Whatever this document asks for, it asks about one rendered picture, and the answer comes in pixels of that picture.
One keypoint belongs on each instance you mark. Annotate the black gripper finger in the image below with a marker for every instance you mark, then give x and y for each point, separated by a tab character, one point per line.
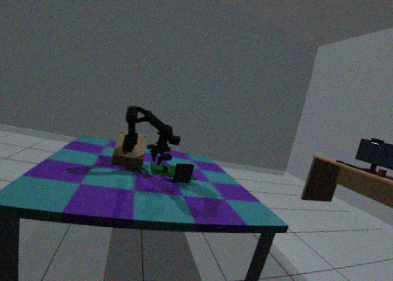
153	155
159	160

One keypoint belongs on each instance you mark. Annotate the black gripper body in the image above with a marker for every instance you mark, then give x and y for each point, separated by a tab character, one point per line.
160	149

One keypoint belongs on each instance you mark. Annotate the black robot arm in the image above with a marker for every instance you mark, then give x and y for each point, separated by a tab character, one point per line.
130	139

